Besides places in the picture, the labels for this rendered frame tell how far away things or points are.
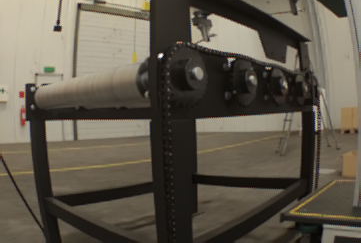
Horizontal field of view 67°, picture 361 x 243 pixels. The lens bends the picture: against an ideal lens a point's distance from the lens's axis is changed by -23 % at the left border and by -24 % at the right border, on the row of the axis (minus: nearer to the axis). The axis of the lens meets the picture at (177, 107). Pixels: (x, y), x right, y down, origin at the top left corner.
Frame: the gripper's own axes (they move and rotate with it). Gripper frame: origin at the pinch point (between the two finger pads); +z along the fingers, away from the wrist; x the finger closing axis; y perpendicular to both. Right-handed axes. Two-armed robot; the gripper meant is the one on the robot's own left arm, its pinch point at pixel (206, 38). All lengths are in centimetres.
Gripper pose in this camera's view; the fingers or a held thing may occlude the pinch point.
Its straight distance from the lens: 198.9
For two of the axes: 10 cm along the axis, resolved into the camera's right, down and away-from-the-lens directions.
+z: 1.8, 9.7, -1.6
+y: -6.9, 2.5, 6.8
